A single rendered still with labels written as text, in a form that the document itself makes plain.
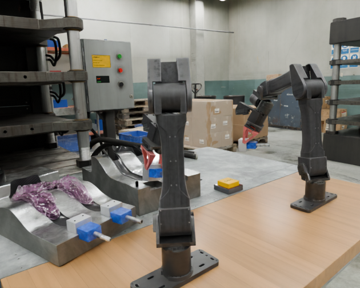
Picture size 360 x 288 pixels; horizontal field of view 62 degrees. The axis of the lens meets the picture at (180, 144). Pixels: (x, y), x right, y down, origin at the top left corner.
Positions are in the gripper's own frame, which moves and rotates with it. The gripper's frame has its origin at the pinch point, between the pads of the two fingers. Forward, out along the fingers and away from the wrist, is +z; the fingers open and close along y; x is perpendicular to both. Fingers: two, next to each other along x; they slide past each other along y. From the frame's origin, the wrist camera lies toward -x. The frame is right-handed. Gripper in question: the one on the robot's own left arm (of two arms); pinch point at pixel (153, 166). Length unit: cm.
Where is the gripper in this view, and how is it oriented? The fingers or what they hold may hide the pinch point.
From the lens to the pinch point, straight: 97.9
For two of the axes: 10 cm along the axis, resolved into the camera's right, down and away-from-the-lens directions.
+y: -8.0, 0.0, -6.0
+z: -2.8, 8.8, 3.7
